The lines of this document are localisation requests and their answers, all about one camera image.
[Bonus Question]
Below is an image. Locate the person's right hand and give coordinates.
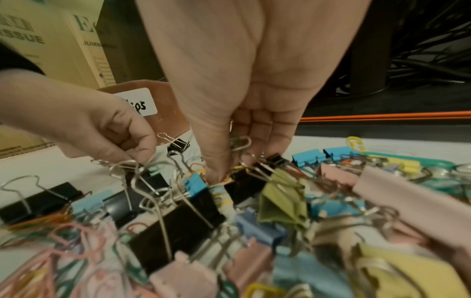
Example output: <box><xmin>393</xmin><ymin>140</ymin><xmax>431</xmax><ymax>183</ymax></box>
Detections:
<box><xmin>135</xmin><ymin>0</ymin><xmax>372</xmax><ymax>184</ymax></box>

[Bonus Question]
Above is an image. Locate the person's left hand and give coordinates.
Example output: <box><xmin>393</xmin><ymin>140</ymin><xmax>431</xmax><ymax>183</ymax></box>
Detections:
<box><xmin>0</xmin><ymin>68</ymin><xmax>159</xmax><ymax>167</ymax></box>

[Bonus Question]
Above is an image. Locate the orange divided sorting box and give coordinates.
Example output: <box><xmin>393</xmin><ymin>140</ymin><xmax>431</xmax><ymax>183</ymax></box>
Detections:
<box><xmin>58</xmin><ymin>80</ymin><xmax>192</xmax><ymax>158</ymax></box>

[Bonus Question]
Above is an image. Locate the single gray paper clip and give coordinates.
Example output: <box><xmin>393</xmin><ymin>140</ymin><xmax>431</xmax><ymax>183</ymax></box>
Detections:
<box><xmin>230</xmin><ymin>135</ymin><xmax>253</xmax><ymax>153</ymax></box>

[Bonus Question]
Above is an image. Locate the pile of colorful paper clips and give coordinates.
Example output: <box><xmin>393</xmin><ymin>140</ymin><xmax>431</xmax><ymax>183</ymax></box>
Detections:
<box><xmin>0</xmin><ymin>136</ymin><xmax>471</xmax><ymax>298</ymax></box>

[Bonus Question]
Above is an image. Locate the pile of mixed coloured clips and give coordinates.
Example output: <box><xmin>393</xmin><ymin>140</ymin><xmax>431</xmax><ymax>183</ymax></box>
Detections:
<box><xmin>0</xmin><ymin>132</ymin><xmax>471</xmax><ymax>298</ymax></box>

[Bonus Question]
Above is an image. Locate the printed cardboard tissue box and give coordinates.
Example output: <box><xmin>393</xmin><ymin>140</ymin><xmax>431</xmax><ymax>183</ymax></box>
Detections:
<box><xmin>0</xmin><ymin>0</ymin><xmax>119</xmax><ymax>160</ymax></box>

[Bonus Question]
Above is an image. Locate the black cable bundle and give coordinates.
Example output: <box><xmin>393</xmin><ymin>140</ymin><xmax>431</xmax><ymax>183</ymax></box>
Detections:
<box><xmin>331</xmin><ymin>0</ymin><xmax>471</xmax><ymax>97</ymax></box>

